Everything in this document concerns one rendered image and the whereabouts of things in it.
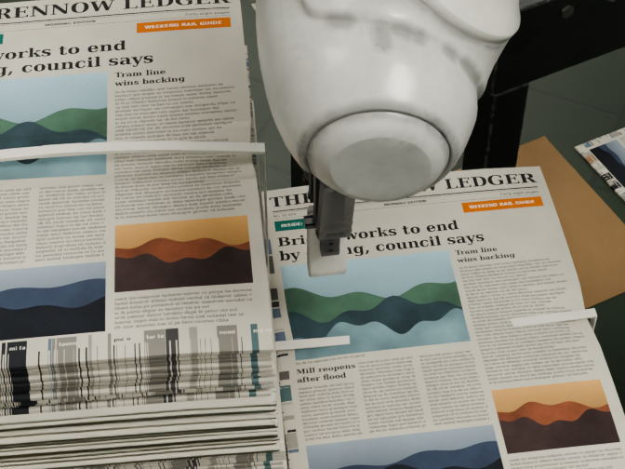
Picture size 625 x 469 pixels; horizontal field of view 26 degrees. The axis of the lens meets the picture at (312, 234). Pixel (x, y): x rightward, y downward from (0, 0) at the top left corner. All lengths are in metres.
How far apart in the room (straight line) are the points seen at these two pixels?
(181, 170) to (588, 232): 1.50
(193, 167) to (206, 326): 0.15
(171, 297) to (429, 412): 0.31
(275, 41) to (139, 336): 0.26
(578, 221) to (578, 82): 0.37
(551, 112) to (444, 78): 1.96
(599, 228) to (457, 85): 1.76
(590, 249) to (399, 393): 1.28
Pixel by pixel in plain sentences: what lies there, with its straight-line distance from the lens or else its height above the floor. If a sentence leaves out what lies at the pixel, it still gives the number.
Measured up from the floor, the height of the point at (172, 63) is 1.06.
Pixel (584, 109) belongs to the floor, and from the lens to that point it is 2.63.
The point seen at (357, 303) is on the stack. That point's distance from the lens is 1.19.
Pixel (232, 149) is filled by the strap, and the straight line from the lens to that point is 0.99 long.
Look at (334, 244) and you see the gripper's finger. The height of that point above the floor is 0.98.
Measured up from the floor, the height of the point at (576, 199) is 0.00.
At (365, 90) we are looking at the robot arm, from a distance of 0.65.
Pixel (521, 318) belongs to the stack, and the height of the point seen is 0.83.
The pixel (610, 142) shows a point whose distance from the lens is 2.57.
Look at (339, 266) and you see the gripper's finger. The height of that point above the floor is 0.94.
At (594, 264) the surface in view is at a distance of 2.36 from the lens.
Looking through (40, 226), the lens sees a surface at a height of 1.06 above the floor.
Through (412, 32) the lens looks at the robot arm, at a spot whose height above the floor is 1.33.
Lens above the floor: 1.76
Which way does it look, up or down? 48 degrees down
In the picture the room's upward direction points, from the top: straight up
